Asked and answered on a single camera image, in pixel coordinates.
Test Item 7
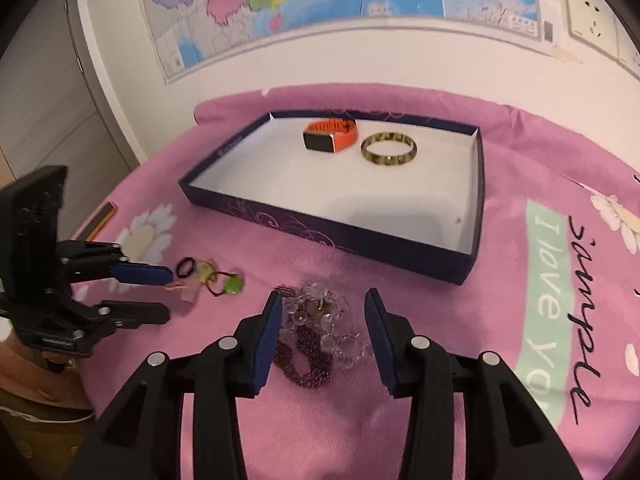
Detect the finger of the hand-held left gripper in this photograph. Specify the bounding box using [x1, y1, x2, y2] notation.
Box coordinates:
[75, 301, 171, 329]
[56, 241, 174, 288]

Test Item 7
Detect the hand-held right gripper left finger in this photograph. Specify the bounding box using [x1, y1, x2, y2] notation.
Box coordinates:
[70, 290, 286, 480]

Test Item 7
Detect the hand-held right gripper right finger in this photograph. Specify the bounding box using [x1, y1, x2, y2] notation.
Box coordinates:
[364, 287, 583, 480]

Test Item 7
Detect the pink charm with loop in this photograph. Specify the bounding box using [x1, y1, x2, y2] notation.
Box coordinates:
[166, 280, 201, 303]

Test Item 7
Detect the maroon beaded bracelet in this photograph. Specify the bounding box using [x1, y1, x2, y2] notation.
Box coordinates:
[272, 285, 335, 390]

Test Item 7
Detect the green gem ring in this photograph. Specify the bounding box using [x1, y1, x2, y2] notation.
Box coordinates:
[210, 271, 246, 297]

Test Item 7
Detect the clear bead bracelet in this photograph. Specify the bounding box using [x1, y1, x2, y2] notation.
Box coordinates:
[280, 282, 373, 361]

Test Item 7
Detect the white shallow tray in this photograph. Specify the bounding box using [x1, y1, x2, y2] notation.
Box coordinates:
[178, 109, 485, 286]

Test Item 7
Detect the person's left hand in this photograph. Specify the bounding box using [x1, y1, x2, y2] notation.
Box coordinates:
[0, 335, 94, 410]

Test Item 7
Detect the pink printed blanket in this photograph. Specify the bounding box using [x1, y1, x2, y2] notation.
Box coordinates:
[75, 82, 640, 480]

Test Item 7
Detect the tortoiseshell bangle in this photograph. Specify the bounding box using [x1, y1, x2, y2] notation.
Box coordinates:
[360, 131, 418, 166]

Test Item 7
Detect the grey wardrobe door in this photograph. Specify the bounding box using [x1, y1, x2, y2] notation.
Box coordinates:
[0, 0, 141, 186]

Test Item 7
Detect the orange smart band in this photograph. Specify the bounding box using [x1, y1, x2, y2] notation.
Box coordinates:
[302, 118, 359, 153]

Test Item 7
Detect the white wall socket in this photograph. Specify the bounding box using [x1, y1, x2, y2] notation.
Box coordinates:
[562, 0, 621, 51]
[617, 25, 640, 78]

